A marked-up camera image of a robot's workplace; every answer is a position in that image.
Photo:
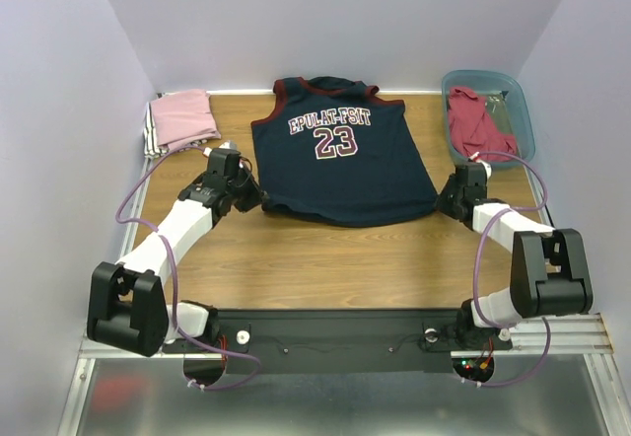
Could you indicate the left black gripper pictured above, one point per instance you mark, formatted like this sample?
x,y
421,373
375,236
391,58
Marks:
x,y
256,194

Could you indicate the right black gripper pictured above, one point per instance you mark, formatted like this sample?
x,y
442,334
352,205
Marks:
x,y
449,202

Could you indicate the navy jersey tank top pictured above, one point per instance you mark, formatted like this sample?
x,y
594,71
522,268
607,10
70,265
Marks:
x,y
333,151

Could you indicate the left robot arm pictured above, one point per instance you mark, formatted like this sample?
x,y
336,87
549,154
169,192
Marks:
x,y
127,305

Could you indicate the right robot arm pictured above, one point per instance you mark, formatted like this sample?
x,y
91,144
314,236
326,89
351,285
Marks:
x,y
549,274

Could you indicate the red tank top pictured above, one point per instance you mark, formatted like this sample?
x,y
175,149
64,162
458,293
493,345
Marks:
x,y
472,129

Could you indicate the pink folded tank top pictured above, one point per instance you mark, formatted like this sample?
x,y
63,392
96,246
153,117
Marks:
x,y
183,116

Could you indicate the striped folded tank top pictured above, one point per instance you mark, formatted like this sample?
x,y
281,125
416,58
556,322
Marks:
x,y
153,150

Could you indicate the green garment in bin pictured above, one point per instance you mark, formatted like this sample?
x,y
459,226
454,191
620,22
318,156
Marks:
x,y
497,109

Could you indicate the teal plastic bin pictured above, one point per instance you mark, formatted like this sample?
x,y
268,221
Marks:
x,y
483,83

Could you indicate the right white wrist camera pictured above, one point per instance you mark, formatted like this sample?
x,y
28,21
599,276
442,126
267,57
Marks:
x,y
477,158

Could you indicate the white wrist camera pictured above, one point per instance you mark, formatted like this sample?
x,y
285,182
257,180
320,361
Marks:
x,y
477,158
229,146

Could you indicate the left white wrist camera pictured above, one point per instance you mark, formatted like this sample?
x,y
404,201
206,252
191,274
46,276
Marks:
x,y
229,146

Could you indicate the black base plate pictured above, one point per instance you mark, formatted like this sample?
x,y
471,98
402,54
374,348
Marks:
x,y
354,341

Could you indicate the aluminium frame rail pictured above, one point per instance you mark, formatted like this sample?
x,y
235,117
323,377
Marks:
x,y
584,334

